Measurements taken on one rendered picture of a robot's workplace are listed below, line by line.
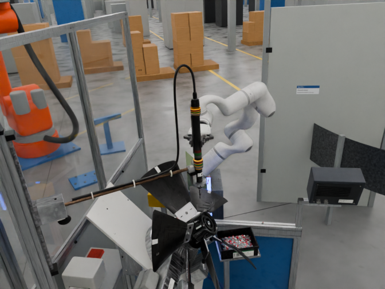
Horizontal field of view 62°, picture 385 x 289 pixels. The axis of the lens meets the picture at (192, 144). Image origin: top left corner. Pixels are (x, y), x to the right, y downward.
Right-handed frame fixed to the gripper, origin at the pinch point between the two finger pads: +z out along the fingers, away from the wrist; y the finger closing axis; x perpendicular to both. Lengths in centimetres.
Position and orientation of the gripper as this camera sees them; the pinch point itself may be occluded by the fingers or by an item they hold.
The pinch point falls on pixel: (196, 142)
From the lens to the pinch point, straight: 140.0
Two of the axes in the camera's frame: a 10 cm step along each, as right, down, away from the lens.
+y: -9.9, -0.2, 1.6
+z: -1.5, 4.3, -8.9
